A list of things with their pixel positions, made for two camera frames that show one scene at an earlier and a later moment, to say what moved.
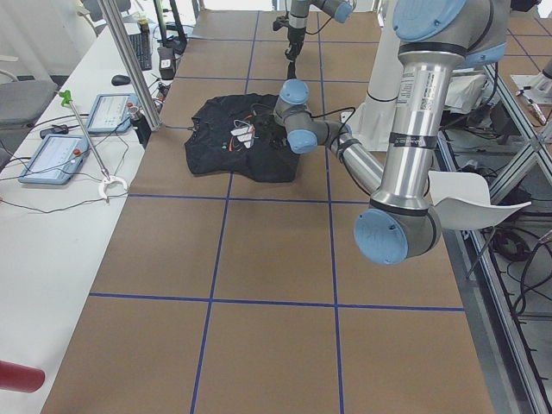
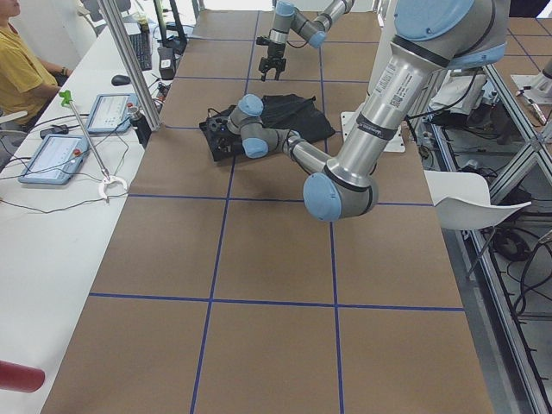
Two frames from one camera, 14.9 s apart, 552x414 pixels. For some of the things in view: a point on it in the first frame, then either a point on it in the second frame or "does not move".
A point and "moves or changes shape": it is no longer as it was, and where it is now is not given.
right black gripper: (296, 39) → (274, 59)
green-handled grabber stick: (65, 98) does not move
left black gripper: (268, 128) → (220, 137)
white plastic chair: (462, 201) does not move
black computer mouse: (120, 80) does not move
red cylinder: (21, 379) does not move
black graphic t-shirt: (240, 134) moves or changes shape
